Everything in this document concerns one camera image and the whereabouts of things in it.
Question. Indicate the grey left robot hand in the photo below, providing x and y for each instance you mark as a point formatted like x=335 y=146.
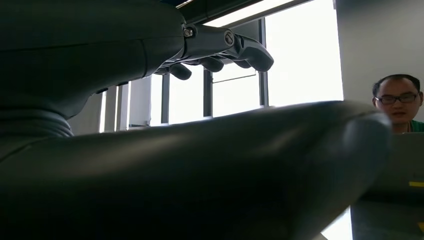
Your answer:
x=99 y=49

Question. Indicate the person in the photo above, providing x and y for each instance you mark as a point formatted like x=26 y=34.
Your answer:
x=399 y=102

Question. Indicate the grey laptop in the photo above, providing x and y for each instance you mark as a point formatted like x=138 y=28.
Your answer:
x=394 y=172

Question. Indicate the dark window frame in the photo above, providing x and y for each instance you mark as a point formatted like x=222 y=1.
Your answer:
x=207 y=96

